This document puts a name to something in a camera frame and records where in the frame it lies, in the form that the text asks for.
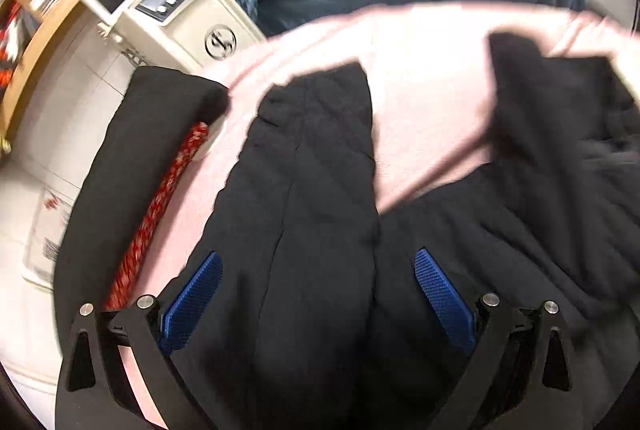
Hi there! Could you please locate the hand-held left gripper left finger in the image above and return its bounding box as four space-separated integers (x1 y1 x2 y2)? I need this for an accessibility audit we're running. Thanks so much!
54 251 224 430

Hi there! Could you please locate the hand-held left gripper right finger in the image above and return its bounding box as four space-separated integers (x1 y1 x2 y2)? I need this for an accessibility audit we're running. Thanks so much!
414 248 586 430

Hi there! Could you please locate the black quilted jacket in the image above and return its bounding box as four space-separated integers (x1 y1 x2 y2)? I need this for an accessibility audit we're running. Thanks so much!
165 30 640 430

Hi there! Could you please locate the red floral cloth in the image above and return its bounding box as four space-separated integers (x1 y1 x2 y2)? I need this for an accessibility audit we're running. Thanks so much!
105 121 211 311

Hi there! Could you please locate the black folded cushion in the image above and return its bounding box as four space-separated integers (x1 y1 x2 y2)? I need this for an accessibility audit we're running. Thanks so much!
57 66 231 311

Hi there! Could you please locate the white machine with screen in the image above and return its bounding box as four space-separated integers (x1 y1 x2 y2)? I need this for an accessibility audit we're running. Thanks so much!
72 0 268 71

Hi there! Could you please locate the colourful cloth pile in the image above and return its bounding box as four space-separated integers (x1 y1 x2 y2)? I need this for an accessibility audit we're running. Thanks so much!
0 0 101 86

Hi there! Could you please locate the white wall sign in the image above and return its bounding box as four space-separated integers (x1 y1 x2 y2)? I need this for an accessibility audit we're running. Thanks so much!
22 185 78 286

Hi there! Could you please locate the wooden wall shelf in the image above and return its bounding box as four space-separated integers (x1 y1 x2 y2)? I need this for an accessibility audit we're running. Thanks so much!
0 0 186 151

